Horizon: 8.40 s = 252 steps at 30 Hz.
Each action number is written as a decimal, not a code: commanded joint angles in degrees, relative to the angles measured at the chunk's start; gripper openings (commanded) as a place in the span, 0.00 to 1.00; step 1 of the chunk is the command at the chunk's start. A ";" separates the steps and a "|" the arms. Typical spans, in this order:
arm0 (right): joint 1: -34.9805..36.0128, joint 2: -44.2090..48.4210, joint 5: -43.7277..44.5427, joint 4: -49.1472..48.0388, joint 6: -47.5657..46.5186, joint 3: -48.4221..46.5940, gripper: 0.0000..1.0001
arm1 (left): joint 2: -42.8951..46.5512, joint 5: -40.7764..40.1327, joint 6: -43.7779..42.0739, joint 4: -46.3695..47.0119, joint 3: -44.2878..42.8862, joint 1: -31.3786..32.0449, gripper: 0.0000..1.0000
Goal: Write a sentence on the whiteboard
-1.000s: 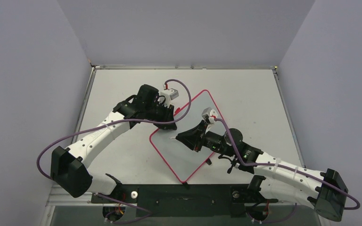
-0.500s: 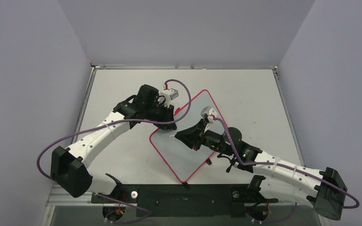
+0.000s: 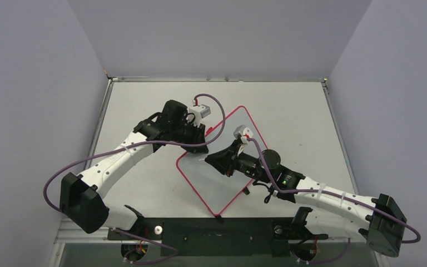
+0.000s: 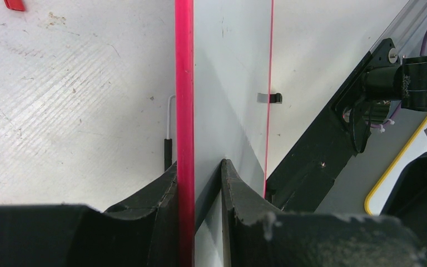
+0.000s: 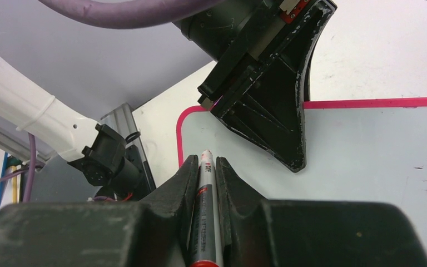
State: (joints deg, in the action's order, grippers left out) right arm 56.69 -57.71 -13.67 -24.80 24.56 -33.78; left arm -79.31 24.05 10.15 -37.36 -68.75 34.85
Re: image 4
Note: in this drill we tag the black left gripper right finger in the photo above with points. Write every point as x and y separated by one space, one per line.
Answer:
256 233

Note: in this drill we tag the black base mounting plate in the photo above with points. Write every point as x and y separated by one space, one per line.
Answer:
309 170

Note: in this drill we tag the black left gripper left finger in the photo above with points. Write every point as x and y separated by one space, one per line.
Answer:
141 230

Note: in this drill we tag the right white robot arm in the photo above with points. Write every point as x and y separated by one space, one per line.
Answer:
405 82

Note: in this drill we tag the red marker cap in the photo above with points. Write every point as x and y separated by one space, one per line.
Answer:
15 5

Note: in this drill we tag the pink framed whiteboard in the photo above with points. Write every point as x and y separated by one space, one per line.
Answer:
223 52

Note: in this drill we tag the upper black board clip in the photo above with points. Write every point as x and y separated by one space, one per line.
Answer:
269 98

